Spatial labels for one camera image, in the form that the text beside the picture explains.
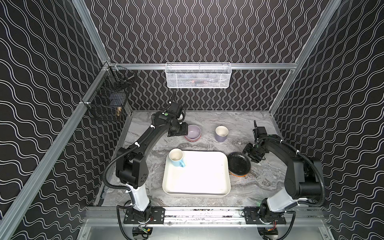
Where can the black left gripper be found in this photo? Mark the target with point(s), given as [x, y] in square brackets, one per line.
[179, 130]

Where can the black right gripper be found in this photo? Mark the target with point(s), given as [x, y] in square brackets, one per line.
[253, 151]

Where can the black round plate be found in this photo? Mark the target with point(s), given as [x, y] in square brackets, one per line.
[238, 163]

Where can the light blue ceramic mug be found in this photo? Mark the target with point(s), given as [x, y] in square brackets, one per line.
[176, 156]

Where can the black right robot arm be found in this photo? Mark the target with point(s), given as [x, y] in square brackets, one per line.
[304, 180]

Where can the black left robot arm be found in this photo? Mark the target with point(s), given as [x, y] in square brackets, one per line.
[129, 170]

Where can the cream plastic bin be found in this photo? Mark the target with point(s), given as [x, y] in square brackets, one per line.
[206, 174]

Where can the lilac ceramic bowl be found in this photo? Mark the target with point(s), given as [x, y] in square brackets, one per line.
[194, 133]

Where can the orange plate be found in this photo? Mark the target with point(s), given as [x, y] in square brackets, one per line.
[236, 175]

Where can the purple ceramic mug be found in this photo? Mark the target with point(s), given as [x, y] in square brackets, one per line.
[221, 133]

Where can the white wire mesh basket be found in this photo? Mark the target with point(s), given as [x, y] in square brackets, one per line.
[198, 75]

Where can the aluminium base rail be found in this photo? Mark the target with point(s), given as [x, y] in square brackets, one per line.
[203, 217]

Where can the black wire basket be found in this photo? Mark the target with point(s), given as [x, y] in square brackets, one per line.
[110, 100]

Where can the aluminium frame corner post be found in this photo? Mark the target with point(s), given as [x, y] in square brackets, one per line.
[91, 29]

